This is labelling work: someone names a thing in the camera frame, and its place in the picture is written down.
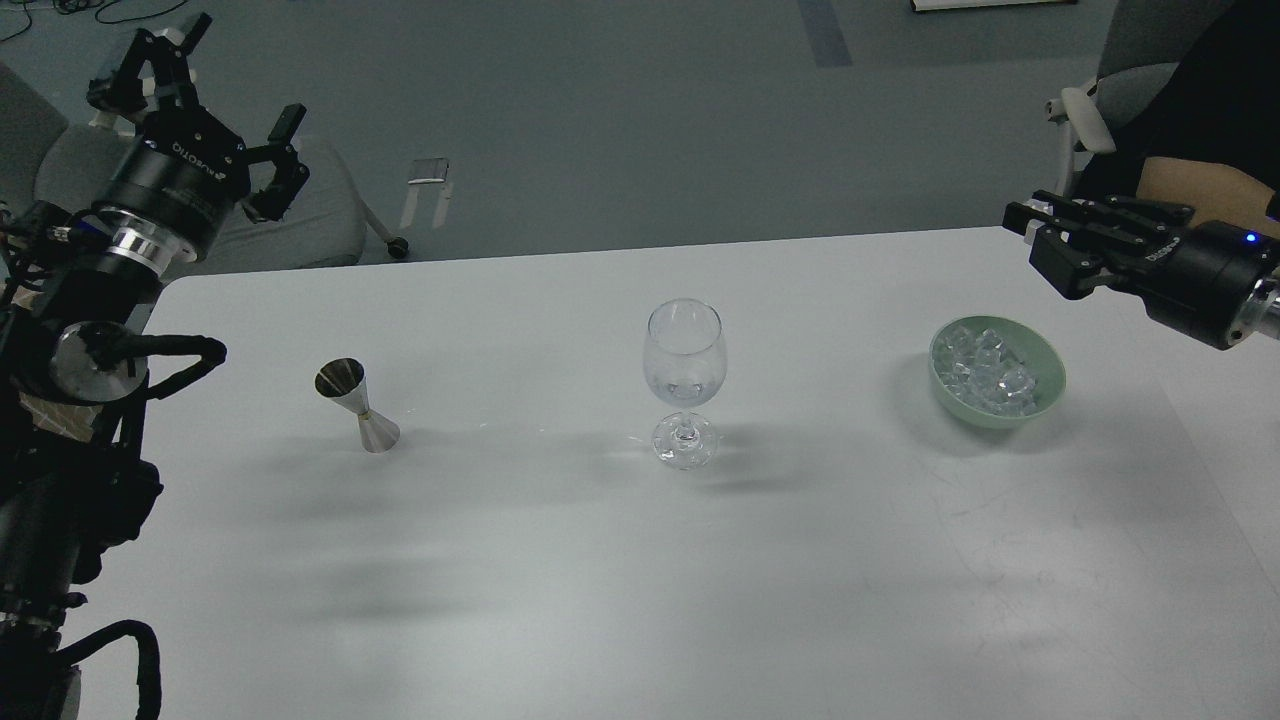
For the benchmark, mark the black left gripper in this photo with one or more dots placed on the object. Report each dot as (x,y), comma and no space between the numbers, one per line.
(175,187)

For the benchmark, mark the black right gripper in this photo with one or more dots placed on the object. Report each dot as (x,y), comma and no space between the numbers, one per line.
(1216,283)

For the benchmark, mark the steel double jigger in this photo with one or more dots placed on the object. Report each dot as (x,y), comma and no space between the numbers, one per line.
(344,381)

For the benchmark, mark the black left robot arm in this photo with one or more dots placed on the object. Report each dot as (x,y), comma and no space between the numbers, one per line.
(78,377)

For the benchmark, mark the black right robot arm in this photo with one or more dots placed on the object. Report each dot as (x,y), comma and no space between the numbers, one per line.
(1213,282)

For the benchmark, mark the clear ice cubes pile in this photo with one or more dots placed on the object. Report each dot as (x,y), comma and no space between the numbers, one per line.
(981,369)

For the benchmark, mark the clear wine glass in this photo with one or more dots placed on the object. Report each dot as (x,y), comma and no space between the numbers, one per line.
(685,362)

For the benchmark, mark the grey office chair left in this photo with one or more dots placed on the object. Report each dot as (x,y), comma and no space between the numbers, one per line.
(48,157)

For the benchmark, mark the grey office chair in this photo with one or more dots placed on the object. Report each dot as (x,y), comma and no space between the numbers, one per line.
(48,157)
(1145,43)

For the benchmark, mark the seated person black shirt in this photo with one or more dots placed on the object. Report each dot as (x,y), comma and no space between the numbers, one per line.
(1209,138)

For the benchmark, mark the green bowl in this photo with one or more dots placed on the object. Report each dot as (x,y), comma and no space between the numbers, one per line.
(1041,357)

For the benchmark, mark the grey office chair right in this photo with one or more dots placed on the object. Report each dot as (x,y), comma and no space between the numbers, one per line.
(1145,43)

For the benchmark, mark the metal floor plate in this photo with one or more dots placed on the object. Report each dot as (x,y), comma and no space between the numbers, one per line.
(428,171)

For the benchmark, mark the beige checkered cloth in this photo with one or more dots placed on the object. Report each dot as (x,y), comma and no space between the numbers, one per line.
(71,421)

